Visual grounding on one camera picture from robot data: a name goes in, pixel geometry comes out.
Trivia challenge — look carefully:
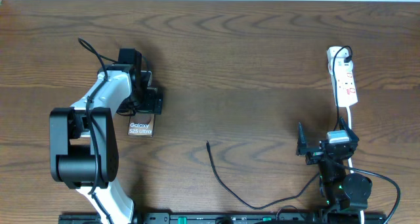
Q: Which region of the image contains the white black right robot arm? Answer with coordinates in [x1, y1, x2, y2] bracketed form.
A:
[296, 118, 372, 217]

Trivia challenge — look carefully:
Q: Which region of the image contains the white charger plug adapter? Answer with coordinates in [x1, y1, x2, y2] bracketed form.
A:
[334, 55, 354, 72]

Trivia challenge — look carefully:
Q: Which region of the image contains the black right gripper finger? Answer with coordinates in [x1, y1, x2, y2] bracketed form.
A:
[339, 117, 358, 142]
[296, 122, 308, 156]

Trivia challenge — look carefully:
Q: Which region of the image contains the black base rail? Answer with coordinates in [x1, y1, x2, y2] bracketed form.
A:
[58, 210, 386, 224]

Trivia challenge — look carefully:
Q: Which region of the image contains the white power strip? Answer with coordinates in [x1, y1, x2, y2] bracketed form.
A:
[326, 46, 358, 108]

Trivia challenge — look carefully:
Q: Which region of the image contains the black charger cable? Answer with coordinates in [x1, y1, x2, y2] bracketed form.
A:
[205, 45, 354, 210]

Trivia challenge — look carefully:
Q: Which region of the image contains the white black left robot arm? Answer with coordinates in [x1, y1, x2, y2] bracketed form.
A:
[49, 64, 152, 223]

